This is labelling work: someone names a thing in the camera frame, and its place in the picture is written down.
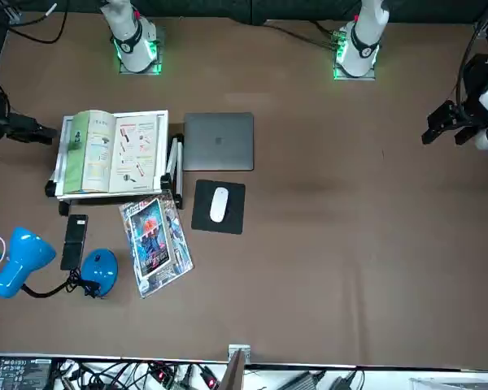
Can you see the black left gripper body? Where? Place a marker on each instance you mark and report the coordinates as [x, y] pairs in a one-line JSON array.
[[469, 111]]

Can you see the green-covered paperback book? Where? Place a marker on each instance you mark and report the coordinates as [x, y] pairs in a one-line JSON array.
[[101, 154]]

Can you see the blue desk lamp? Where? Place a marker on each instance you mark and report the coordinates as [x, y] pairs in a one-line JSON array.
[[22, 256]]

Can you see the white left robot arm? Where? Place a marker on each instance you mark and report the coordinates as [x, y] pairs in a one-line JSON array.
[[364, 40]]

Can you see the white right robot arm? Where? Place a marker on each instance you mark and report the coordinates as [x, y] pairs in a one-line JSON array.
[[130, 44]]

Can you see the black folding phone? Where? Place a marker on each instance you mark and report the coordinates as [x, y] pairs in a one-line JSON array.
[[74, 243]]

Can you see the white folding reading stand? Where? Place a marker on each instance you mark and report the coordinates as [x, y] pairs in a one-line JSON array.
[[164, 122]]

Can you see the comic magazine with orange figure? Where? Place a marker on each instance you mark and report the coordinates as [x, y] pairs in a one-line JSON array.
[[150, 239]]

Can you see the grey closed laptop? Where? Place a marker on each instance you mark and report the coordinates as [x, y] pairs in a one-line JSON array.
[[218, 142]]

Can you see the comic magazine with pale cover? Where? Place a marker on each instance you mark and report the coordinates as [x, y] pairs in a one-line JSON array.
[[183, 248]]

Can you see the white computer mouse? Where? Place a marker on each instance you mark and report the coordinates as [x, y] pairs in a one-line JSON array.
[[219, 204]]

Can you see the black mouse pad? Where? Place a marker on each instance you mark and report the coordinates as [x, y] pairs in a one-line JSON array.
[[236, 203]]

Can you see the black labelled power adapter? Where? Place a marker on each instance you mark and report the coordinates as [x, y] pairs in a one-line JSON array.
[[20, 373]]

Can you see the white flat box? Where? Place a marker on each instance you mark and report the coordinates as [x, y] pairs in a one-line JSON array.
[[455, 384]]

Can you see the red-lit power strip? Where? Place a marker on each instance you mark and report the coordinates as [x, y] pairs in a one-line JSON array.
[[160, 373]]

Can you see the black plug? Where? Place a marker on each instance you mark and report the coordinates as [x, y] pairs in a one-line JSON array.
[[341, 384]]

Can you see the grey power brick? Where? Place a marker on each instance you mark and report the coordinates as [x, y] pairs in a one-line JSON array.
[[301, 382]]

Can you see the aluminium table edge rail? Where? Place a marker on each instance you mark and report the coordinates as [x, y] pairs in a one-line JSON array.
[[10, 9]]

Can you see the aluminium camera post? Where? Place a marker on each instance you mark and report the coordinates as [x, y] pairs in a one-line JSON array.
[[233, 369]]

